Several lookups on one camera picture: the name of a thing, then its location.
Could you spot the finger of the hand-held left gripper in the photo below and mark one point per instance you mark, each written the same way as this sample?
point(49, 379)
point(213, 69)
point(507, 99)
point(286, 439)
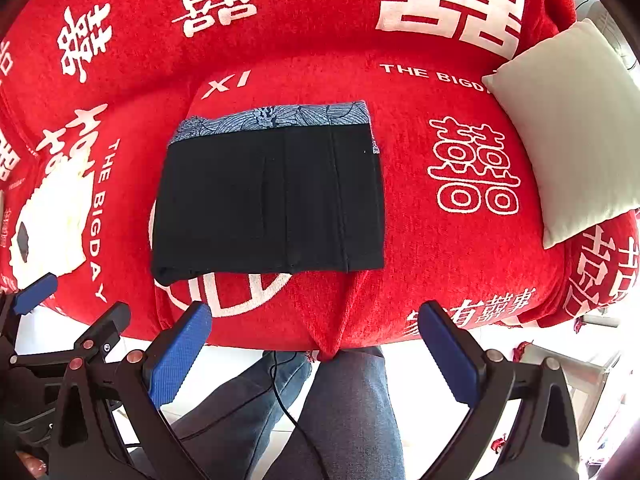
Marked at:
point(107, 325)
point(35, 292)

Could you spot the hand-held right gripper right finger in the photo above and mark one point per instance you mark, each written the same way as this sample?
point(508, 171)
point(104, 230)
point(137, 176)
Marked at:
point(450, 355)

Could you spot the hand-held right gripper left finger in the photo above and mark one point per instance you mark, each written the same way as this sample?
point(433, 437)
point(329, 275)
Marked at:
point(182, 350)

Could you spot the black pants with patterned waistband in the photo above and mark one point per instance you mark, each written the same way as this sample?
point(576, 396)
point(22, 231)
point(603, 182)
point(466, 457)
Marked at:
point(270, 195)

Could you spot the person's left leg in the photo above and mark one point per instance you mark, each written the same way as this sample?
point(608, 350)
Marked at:
point(235, 410)

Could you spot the person's leg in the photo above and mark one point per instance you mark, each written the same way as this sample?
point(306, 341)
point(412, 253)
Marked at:
point(235, 410)
point(345, 410)

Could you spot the person's right leg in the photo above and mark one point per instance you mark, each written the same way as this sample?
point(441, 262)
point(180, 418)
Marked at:
point(345, 410)

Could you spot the white cushion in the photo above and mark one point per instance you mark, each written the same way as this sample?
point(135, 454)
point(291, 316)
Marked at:
point(575, 130)

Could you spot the red printed blanket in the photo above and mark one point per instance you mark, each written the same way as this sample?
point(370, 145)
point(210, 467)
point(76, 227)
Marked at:
point(320, 60)

